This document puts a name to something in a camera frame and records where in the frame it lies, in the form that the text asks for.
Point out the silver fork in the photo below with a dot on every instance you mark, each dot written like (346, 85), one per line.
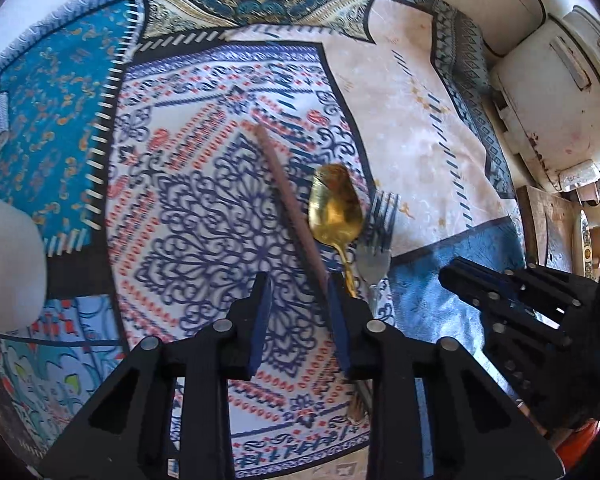
(377, 260)

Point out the patterned tablecloth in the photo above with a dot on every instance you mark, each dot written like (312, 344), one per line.
(205, 160)

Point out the wooden board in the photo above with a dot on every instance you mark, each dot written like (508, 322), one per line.
(550, 230)

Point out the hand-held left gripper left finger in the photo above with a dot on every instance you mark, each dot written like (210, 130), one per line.
(260, 325)

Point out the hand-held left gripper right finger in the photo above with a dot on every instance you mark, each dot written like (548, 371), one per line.
(337, 325)

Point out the orange object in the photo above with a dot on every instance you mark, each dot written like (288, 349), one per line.
(580, 440)

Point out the patterned plate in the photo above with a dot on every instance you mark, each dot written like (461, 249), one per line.
(587, 245)

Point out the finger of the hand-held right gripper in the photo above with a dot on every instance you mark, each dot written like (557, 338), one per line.
(485, 285)
(515, 355)

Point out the gold spoon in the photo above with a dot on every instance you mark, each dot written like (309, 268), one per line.
(335, 205)

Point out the brown chopstick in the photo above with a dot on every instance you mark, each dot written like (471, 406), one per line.
(290, 200)

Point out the white rice cooker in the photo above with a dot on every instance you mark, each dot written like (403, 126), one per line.
(555, 95)

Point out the white cup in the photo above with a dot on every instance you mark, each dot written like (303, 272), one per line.
(10, 270)

